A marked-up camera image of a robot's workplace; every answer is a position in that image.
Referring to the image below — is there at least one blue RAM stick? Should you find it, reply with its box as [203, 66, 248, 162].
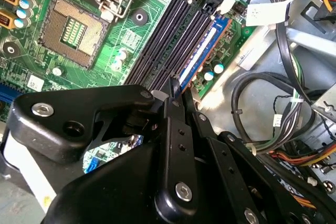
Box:
[178, 15, 233, 91]

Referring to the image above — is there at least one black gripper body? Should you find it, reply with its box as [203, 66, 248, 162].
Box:
[40, 142, 237, 224]

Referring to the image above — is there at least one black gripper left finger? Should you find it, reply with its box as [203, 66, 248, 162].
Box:
[10, 76, 201, 218]

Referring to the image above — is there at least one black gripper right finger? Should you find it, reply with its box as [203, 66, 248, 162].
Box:
[183, 89, 318, 224]

